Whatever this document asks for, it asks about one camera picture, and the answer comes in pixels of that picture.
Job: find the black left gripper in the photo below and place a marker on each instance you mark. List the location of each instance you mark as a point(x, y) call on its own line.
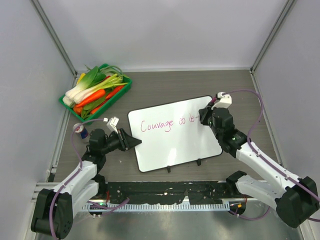
point(127, 141)

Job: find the orange carrot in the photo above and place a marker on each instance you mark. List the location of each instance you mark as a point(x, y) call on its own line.
point(93, 97)

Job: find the white whiteboard with black frame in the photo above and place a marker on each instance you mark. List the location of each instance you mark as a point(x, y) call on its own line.
point(172, 134)

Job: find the green bok choy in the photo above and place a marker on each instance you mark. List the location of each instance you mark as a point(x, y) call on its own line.
point(91, 78)

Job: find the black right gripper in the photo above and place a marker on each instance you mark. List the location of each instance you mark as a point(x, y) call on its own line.
point(204, 113)

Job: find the red and blue drink can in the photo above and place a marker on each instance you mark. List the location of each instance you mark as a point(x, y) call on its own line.
point(81, 132)

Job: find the yellow pepper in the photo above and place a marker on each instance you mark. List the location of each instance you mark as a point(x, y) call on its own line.
point(80, 78)

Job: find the white and green leek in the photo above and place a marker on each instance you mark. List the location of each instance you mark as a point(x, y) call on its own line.
point(76, 95)

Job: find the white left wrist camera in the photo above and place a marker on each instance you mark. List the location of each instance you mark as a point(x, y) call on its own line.
point(111, 123)

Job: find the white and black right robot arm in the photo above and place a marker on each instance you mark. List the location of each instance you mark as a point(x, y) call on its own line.
point(293, 198)

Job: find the red chili pepper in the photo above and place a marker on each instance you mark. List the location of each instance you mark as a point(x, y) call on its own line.
point(108, 96)

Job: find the white slotted cable duct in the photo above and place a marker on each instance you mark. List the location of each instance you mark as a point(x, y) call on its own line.
point(183, 207)

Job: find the green plastic tray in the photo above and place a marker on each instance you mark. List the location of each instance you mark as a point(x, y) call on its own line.
point(107, 70)

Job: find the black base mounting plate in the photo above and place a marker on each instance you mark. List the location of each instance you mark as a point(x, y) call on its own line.
point(168, 192)

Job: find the green spinach leaves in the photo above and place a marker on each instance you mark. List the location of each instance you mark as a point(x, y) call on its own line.
point(89, 107)

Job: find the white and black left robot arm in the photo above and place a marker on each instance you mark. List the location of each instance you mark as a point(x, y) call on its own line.
point(56, 208)

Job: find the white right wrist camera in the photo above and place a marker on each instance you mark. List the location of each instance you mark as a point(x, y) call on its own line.
point(224, 100)

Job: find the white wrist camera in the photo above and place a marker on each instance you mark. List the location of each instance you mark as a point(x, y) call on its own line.
point(224, 100)
point(111, 123)

